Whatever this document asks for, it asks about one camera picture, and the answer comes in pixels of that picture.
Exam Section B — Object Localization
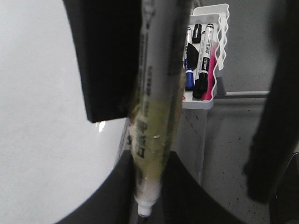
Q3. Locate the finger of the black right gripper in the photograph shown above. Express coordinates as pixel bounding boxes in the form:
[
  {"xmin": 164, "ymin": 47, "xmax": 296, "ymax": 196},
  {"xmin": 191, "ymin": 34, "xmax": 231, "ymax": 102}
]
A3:
[
  {"xmin": 64, "ymin": 0, "xmax": 142, "ymax": 123},
  {"xmin": 244, "ymin": 0, "xmax": 299, "ymax": 203}
]

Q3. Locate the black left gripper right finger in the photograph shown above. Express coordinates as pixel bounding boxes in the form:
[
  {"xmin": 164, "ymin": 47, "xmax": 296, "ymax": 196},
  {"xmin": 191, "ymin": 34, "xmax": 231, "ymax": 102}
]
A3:
[{"xmin": 161, "ymin": 150, "xmax": 246, "ymax": 224}]

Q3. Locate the pink marker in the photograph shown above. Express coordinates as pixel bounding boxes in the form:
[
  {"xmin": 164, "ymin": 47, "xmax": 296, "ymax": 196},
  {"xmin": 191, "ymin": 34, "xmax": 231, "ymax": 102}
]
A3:
[{"xmin": 202, "ymin": 41, "xmax": 217, "ymax": 101}]

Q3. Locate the black capped white marker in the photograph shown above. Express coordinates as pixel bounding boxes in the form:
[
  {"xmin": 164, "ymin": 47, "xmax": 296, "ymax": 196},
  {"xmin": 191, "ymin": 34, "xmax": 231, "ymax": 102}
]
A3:
[{"xmin": 192, "ymin": 23, "xmax": 214, "ymax": 99}]

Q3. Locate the grey whiteboard stand leg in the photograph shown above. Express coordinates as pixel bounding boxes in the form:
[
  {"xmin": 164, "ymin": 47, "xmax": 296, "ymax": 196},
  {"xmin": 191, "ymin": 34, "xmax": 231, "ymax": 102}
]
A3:
[{"xmin": 216, "ymin": 77, "xmax": 270, "ymax": 99}]

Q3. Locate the blue capped marker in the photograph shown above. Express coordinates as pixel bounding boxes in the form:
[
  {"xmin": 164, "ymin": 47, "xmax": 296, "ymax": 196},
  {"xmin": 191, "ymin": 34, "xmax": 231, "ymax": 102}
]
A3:
[{"xmin": 184, "ymin": 27, "xmax": 194, "ymax": 91}]

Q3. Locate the white whiteboard marker with tape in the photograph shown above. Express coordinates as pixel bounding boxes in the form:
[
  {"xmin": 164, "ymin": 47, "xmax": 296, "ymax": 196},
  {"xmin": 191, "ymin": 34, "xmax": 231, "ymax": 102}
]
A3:
[{"xmin": 129, "ymin": 0, "xmax": 192, "ymax": 217}]

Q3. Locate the black marker cap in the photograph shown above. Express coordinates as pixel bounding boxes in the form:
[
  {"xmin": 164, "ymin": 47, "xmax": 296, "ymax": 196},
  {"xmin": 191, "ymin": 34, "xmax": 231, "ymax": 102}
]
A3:
[{"xmin": 192, "ymin": 23, "xmax": 202, "ymax": 43}]

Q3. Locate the white whiteboard with aluminium frame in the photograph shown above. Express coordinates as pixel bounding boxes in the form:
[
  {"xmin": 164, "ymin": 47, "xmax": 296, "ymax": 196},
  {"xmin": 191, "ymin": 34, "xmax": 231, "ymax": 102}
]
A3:
[{"xmin": 0, "ymin": 0, "xmax": 125, "ymax": 224}]

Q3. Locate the white wavy marker holder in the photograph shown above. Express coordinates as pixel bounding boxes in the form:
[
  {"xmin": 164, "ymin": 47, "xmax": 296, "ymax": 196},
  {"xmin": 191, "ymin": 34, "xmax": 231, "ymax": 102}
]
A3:
[{"xmin": 182, "ymin": 4, "xmax": 230, "ymax": 110}]

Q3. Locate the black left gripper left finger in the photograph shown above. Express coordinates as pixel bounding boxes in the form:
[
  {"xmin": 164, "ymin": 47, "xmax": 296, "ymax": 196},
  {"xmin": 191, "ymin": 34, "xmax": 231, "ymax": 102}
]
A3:
[{"xmin": 58, "ymin": 150, "xmax": 135, "ymax": 224}]

